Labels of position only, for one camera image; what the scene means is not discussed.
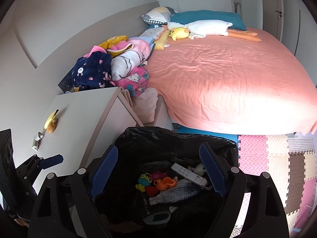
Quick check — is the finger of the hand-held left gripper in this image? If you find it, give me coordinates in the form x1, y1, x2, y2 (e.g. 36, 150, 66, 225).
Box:
40, 154, 63, 169
16, 155, 44, 179

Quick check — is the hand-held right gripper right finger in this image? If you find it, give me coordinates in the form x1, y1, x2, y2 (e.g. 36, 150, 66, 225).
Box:
199, 142, 290, 238

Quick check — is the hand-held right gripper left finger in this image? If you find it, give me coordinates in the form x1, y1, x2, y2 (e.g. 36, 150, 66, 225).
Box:
27, 145, 119, 238

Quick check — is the white plush toy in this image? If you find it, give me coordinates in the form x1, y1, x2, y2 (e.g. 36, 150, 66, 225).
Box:
187, 163, 206, 175

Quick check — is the white remote control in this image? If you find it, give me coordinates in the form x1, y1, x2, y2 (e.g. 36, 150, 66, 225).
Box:
171, 163, 208, 187

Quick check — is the grey fish plush toy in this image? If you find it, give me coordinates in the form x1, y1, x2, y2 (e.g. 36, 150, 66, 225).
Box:
149, 178, 206, 206

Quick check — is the green yellow blue toy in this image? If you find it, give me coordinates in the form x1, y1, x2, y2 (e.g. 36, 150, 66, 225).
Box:
135, 174, 153, 191

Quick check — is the black trash bag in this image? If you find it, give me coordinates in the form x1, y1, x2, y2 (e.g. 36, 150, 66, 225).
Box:
94, 126, 239, 238

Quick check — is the small red toy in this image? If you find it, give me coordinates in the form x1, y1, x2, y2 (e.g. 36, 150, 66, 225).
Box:
145, 186, 159, 198

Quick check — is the pink toy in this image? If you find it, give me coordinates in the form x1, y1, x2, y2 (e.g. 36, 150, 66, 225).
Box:
149, 171, 166, 181

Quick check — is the person's left hand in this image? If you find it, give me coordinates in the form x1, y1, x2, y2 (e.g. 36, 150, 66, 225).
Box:
13, 217, 30, 227

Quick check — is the grey plastic hook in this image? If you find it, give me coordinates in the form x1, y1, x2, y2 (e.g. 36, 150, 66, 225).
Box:
32, 132, 45, 151

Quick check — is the blue foam mat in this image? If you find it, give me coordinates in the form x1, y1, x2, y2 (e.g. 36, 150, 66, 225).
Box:
173, 125, 239, 159

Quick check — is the yellow banana plush toy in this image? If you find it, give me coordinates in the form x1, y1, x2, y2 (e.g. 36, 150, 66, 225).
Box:
44, 109, 60, 130

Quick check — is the white bedside cabinet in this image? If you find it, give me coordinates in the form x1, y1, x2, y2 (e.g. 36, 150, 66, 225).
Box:
15, 87, 144, 199

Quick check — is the pastel foam puzzle mat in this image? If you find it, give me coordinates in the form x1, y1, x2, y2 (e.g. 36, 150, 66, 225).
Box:
230, 132, 317, 238

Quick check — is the beige cloth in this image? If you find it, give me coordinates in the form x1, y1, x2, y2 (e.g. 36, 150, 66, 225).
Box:
118, 87, 144, 127

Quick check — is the light pink towel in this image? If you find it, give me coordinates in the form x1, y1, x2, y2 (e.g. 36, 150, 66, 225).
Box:
132, 87, 159, 124

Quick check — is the bed with pink sheet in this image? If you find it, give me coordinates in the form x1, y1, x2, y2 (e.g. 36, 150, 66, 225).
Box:
145, 26, 317, 135

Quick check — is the pink cat print blanket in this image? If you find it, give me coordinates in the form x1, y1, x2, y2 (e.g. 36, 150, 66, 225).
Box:
113, 67, 150, 97

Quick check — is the navy rabbit print blanket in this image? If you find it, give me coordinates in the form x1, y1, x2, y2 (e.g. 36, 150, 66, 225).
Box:
72, 51, 112, 91

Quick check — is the white blanket with black lines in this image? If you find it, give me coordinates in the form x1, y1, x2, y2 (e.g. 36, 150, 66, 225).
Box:
110, 51, 149, 81

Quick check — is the yellow blanket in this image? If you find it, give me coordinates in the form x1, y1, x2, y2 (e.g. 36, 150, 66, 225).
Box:
98, 35, 129, 56

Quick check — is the yellow dotted pillow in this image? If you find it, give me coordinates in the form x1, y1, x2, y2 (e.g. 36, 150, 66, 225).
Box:
154, 30, 172, 50

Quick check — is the yellow duck plush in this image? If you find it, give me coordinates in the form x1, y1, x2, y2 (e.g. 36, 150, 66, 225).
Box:
169, 27, 191, 41

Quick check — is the white goose plush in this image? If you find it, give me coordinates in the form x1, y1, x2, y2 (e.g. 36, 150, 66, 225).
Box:
167, 20, 261, 42

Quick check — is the light blue patterned cushion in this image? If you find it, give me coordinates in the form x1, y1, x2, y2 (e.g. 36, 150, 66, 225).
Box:
142, 28, 165, 41

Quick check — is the teal pillow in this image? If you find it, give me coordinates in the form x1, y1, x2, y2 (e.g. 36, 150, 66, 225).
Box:
170, 10, 247, 31

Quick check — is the patchwork pillow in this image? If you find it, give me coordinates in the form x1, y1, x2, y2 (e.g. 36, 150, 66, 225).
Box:
141, 7, 179, 26

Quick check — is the white door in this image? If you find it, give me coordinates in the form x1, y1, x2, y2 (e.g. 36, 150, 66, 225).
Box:
260, 0, 284, 41

